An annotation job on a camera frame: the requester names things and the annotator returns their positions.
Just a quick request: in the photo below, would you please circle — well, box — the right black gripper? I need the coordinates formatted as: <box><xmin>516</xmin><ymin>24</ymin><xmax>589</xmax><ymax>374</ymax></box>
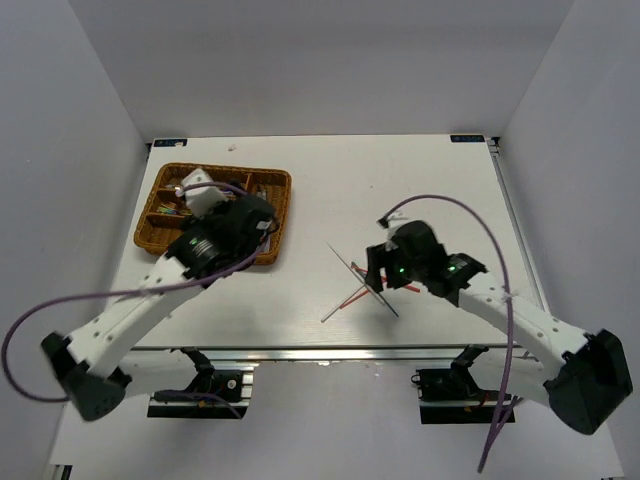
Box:
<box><xmin>365</xmin><ymin>241</ymin><xmax>425</xmax><ymax>293</ymax></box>

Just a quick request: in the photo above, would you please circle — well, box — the teal chopstick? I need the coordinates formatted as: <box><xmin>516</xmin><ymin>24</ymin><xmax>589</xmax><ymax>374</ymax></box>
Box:
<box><xmin>350</xmin><ymin>261</ymin><xmax>399</xmax><ymax>318</ymax></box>

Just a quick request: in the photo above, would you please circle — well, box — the orange chopstick long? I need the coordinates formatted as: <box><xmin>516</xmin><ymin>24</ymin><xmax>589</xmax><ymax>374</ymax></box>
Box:
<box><xmin>354</xmin><ymin>267</ymin><xmax>421</xmax><ymax>293</ymax></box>

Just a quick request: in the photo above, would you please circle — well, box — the orange white chopstick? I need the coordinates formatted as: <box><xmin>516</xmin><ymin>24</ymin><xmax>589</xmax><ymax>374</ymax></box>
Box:
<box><xmin>320</xmin><ymin>287</ymin><xmax>368</xmax><ymax>323</ymax></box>

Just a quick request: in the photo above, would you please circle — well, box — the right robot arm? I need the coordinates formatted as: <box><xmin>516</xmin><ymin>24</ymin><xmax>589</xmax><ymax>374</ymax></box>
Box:
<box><xmin>365</xmin><ymin>218</ymin><xmax>633</xmax><ymax>435</ymax></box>

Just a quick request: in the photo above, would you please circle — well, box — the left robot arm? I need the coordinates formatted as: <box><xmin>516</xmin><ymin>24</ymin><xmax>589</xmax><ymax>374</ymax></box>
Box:
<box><xmin>41</xmin><ymin>194</ymin><xmax>276</xmax><ymax>421</ymax></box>

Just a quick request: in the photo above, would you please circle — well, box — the woven wicker cutlery basket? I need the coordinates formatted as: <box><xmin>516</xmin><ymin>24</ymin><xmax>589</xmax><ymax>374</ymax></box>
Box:
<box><xmin>134</xmin><ymin>162</ymin><xmax>292</xmax><ymax>266</ymax></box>

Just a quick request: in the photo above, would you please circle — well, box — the left blue table sticker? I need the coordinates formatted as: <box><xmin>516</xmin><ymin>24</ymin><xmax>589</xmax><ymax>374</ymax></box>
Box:
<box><xmin>152</xmin><ymin>138</ymin><xmax>188</xmax><ymax>148</ymax></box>

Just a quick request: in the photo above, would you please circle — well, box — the blue table sticker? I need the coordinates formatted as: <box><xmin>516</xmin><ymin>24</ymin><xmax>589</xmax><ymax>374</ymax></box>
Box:
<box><xmin>152</xmin><ymin>138</ymin><xmax>188</xmax><ymax>148</ymax></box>
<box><xmin>450</xmin><ymin>134</ymin><xmax>485</xmax><ymax>143</ymax></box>

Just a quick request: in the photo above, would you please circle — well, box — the right blue table sticker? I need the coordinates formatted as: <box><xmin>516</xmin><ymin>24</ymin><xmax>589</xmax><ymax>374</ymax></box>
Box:
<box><xmin>450</xmin><ymin>134</ymin><xmax>485</xmax><ymax>143</ymax></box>

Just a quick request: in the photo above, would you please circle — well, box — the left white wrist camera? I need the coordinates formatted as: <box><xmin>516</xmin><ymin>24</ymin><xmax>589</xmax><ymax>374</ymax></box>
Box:
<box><xmin>176</xmin><ymin>168</ymin><xmax>227</xmax><ymax>218</ymax></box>

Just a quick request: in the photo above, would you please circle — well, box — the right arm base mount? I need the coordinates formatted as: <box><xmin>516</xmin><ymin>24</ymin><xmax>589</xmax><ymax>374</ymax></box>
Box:
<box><xmin>411</xmin><ymin>345</ymin><xmax>498</xmax><ymax>425</ymax></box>

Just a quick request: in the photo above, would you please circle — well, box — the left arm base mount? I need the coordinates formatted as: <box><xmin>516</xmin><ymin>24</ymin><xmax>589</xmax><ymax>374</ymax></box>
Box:
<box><xmin>147</xmin><ymin>347</ymin><xmax>253</xmax><ymax>420</ymax></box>

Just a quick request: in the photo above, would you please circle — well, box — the aluminium table rail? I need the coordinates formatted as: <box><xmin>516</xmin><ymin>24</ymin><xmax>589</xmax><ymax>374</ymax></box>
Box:
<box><xmin>486</xmin><ymin>137</ymin><xmax>549</xmax><ymax>311</ymax></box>

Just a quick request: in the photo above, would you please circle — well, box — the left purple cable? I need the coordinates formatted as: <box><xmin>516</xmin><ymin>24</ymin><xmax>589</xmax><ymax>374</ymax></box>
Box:
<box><xmin>1</xmin><ymin>182</ymin><xmax>261</xmax><ymax>404</ymax></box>

